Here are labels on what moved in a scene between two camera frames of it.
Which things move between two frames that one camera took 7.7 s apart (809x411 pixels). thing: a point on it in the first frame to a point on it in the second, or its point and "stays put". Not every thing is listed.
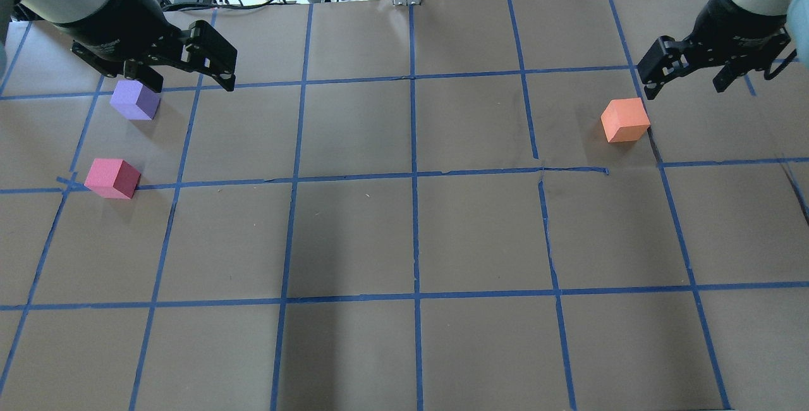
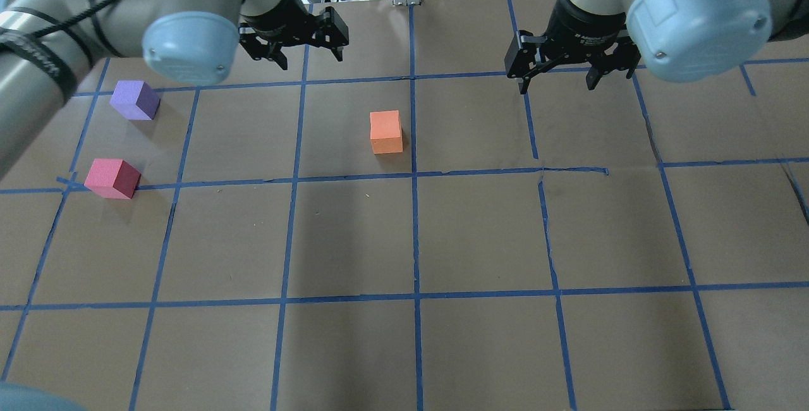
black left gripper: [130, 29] to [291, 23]
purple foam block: [134, 100] stays put
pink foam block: [112, 177] stays put
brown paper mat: [468, 203] stays put
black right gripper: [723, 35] to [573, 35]
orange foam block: [625, 119] to [385, 131]
